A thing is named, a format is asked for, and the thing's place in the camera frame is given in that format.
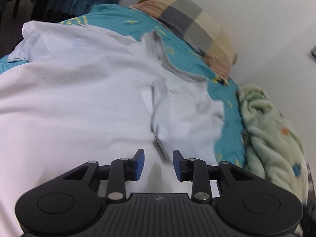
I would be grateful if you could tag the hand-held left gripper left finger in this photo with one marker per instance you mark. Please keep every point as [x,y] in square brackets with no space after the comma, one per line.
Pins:
[139,165]

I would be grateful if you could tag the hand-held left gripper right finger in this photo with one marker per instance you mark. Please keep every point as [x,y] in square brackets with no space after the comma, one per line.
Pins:
[176,166]

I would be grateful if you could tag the white t-shirt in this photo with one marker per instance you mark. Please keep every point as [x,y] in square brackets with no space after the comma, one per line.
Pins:
[74,91]

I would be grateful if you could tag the green fleece blanket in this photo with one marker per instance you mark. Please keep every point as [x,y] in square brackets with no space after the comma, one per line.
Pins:
[266,133]

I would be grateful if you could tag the plaid pillow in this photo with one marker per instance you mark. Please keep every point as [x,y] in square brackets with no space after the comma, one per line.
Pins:
[192,27]

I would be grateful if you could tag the teal printed bed sheet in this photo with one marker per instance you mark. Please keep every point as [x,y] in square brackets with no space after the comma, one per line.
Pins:
[138,19]

